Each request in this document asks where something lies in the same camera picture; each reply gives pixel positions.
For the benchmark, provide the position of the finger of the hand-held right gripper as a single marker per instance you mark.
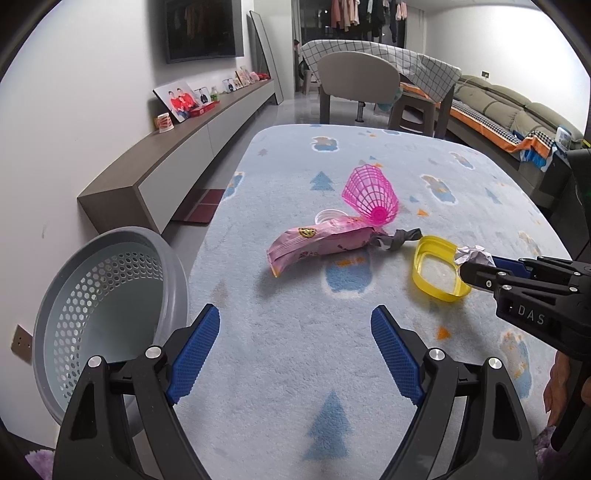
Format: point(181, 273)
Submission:
point(508, 265)
point(478, 274)

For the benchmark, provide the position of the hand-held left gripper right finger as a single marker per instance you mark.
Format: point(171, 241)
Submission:
point(397, 355)

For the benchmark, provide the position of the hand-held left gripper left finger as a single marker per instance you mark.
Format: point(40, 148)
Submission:
point(194, 355)

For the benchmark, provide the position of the white paper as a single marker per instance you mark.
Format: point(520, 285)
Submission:
point(471, 254)

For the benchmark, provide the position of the yellow plastic lid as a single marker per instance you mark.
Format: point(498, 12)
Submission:
point(422, 277)

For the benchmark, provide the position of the grey perforated waste basket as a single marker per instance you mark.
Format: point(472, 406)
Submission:
point(175, 277)

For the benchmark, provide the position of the grey wrapper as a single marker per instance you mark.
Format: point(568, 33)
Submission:
point(397, 240)

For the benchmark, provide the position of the pink snack packet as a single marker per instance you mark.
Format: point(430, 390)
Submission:
point(314, 244)

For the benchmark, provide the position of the pink plastic mesh cup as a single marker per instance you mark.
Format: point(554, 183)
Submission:
point(364, 189)

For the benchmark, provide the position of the person's right hand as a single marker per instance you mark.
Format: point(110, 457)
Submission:
point(556, 383)

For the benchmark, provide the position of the black bulky object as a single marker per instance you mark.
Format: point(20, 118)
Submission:
point(579, 207)

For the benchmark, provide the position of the white blue tissue pack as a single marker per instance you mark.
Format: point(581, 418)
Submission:
point(563, 138)

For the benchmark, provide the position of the dark red floor scale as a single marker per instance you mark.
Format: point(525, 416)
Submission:
point(201, 206)

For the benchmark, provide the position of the grey green sofa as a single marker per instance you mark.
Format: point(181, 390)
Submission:
point(503, 99)

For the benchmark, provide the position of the grey stool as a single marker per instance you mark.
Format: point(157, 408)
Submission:
point(411, 108)

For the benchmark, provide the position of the long wooden grey cabinet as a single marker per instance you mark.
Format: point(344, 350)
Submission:
point(161, 157)

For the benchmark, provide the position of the white checked tablecloth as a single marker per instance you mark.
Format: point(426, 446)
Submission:
point(425, 67)

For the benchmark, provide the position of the red white paper cup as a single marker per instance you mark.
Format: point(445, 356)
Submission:
point(165, 122)

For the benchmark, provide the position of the grey round back chair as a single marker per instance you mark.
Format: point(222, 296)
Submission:
point(355, 74)

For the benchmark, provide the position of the flat red box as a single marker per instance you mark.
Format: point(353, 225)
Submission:
point(205, 108)

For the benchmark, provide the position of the large red family photo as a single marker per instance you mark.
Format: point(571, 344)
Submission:
point(178, 101)

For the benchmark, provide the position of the white plastic stool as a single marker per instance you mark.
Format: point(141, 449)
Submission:
point(308, 78)

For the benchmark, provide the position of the pink picture card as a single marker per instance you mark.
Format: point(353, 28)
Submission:
point(243, 76)

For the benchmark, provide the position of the hanging clothes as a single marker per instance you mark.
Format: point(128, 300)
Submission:
point(364, 11)

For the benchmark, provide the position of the leaning grey framed mirror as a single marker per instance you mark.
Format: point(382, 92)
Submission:
point(265, 55)

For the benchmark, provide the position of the bronze wall socket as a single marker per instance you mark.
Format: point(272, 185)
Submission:
point(22, 340)

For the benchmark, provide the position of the small photo frame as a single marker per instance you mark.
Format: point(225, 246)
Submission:
point(202, 94)

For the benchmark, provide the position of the white picture frame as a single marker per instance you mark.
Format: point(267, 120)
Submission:
point(228, 84)

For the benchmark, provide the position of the wall television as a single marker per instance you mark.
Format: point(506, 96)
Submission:
point(203, 27)

